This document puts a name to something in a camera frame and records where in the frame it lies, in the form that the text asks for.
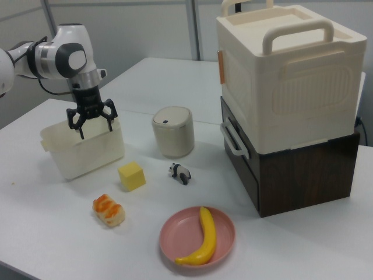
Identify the beige lidded trash can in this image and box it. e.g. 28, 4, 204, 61
151, 106, 195, 159

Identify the black power cable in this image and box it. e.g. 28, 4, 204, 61
354, 115, 367, 145

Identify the yellow toy banana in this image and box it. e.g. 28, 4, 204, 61
174, 206, 217, 258

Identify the pink plastic plate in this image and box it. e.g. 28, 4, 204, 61
159, 206, 236, 267

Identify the orange latch strip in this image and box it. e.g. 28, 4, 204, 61
217, 50, 226, 85

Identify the dark brown wooden drawer box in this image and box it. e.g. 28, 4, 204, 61
220, 96, 361, 219

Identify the toy bread loaf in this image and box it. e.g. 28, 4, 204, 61
92, 193, 126, 229

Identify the white plastic box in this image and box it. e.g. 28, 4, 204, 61
39, 118, 125, 180

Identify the cream plastic storage box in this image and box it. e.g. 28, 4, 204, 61
216, 0, 367, 154

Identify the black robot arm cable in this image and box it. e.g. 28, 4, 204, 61
11, 36, 76, 96

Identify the panda toy figure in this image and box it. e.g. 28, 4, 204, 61
167, 163, 192, 186

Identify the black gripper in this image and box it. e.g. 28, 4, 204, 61
66, 83, 119, 141

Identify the yellow cube block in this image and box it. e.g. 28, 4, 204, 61
117, 160, 146, 192

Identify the white drawer handle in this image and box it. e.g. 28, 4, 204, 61
220, 121, 251, 160

